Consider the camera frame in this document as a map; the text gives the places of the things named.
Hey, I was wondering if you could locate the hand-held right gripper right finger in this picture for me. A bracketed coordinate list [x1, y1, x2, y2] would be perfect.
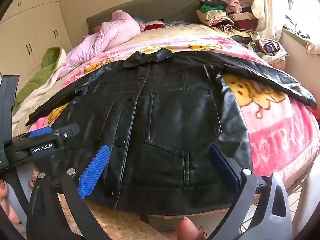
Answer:
[209, 144, 293, 240]

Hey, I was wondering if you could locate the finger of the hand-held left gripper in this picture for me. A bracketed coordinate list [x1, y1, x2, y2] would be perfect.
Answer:
[28, 127, 53, 139]
[58, 123, 81, 141]

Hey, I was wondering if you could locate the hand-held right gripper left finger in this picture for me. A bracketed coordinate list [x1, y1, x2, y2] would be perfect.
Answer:
[26, 144, 112, 240]

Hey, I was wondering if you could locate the black leather jacket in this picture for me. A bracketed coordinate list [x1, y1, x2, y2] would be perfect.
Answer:
[25, 47, 317, 217]

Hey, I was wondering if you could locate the pile of folded clothes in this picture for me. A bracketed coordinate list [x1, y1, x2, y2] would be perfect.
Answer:
[196, 0, 259, 34]

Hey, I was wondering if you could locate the person's left hand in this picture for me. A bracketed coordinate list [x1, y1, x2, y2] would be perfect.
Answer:
[0, 176, 38, 225]

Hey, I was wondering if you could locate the person's right hand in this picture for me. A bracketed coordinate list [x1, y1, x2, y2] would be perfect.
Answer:
[176, 219, 208, 240]

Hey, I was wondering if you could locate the green and cream blanket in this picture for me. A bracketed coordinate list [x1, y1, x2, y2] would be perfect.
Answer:
[11, 47, 68, 130]

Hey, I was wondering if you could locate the pink cartoon printed blanket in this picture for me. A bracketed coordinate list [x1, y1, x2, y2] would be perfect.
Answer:
[29, 36, 320, 193]

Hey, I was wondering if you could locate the cream wardrobe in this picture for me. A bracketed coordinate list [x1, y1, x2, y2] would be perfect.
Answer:
[0, 0, 74, 90]

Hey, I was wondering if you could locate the pale pink duvet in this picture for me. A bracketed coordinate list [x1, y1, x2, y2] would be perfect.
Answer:
[59, 10, 142, 78]

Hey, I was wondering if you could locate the floral fabric basket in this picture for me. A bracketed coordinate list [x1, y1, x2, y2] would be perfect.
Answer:
[249, 40, 288, 72]

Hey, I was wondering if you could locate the red pillow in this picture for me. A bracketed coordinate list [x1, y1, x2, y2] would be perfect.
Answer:
[144, 22, 165, 32]

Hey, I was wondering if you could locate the beige quilted bedspread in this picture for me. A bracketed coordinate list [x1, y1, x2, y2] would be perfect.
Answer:
[130, 24, 230, 48]

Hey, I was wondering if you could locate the grey-green upholstered headboard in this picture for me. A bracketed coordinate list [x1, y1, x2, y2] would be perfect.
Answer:
[85, 0, 203, 35]

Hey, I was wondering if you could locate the green window sill cushion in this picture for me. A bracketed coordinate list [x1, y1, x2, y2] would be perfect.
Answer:
[282, 27, 312, 54]

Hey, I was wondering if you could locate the dark floral pillow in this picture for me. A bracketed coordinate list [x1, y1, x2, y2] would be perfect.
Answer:
[164, 19, 191, 27]

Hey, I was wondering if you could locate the cream curtain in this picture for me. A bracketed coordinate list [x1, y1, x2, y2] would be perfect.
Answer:
[251, 0, 320, 55]

